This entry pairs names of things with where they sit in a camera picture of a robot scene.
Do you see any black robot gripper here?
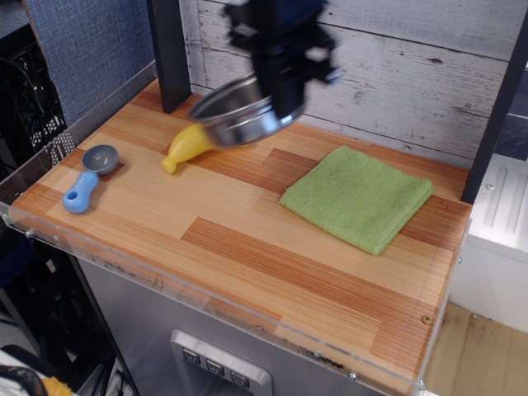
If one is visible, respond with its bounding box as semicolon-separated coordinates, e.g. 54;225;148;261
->
224;1;340;122

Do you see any silver metal pot with handles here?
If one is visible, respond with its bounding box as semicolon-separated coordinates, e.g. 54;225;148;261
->
189;73;283;149

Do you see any yellow plastic banana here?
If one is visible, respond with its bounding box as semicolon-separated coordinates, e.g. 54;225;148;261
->
161;123;219;174

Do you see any green folded cloth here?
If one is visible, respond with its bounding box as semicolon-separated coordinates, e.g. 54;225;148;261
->
280;146;433;255

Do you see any blue and grey scoop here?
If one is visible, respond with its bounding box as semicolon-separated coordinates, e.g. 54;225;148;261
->
62;144;119;214

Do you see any black plastic crate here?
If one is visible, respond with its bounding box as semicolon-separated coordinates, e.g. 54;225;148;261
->
1;39;66;165

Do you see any white ridged appliance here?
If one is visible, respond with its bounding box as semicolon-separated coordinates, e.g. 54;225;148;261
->
449;154;527;332

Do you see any clear acrylic table guard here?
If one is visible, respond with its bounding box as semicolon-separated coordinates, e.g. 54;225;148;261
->
1;79;470;395

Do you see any silver dispenser button panel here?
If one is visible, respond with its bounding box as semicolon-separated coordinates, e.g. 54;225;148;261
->
170;329;273;395

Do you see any yellow object at bottom left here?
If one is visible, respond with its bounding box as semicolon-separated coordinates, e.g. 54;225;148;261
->
41;377;74;396

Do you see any dark grey left post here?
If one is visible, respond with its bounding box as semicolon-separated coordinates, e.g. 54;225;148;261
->
146;0;191;114

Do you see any dark grey post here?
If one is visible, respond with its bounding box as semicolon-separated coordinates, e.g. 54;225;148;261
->
146;0;191;114
460;13;527;204

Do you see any dark grey right post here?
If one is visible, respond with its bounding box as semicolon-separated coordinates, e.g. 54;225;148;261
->
460;13;527;204

